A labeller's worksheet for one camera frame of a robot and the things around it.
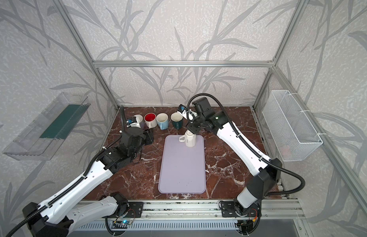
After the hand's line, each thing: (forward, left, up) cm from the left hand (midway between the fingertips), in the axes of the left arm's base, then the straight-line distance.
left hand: (153, 126), depth 74 cm
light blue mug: (+20, +1, -21) cm, 29 cm away
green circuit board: (-39, +14, -26) cm, 49 cm away
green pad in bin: (-4, +37, +8) cm, 38 cm away
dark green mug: (+21, -9, -19) cm, 30 cm away
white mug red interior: (+21, +10, -21) cm, 32 cm away
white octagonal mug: (+4, -18, -18) cm, 26 cm away
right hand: (+6, -19, +1) cm, 20 cm away
